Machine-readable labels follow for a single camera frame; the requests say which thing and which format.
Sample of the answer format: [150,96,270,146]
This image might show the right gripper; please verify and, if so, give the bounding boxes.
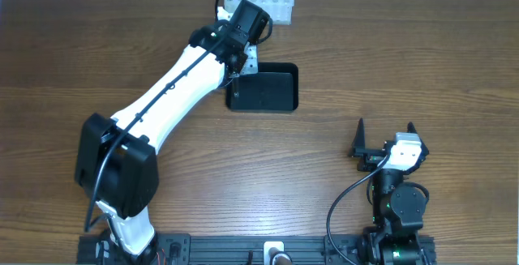
[349,118,430,176]

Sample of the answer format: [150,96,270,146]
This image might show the white test tube rack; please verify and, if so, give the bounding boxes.
[223,0,296,26]

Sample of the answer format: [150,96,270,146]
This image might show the mounting rail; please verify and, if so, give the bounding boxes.
[76,233,437,265]

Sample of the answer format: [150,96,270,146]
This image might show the black cable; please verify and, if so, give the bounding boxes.
[83,0,247,233]
[325,153,392,265]

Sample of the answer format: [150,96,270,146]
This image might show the black tray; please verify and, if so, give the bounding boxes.
[225,61,300,114]

